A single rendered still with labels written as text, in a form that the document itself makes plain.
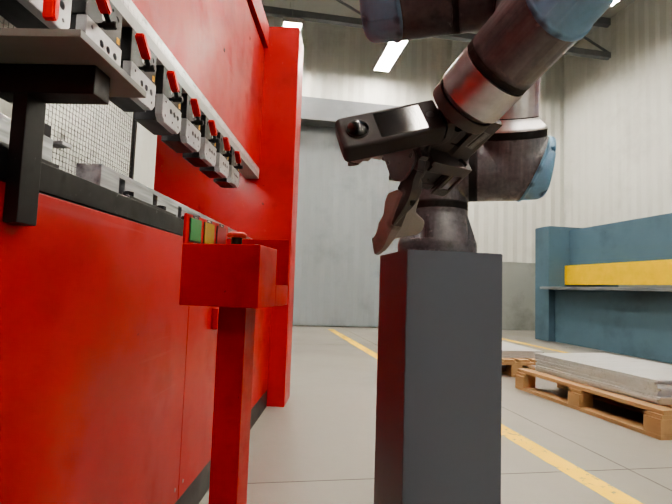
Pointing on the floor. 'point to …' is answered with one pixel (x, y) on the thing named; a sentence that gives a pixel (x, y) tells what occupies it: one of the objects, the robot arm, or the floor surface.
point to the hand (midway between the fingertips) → (356, 207)
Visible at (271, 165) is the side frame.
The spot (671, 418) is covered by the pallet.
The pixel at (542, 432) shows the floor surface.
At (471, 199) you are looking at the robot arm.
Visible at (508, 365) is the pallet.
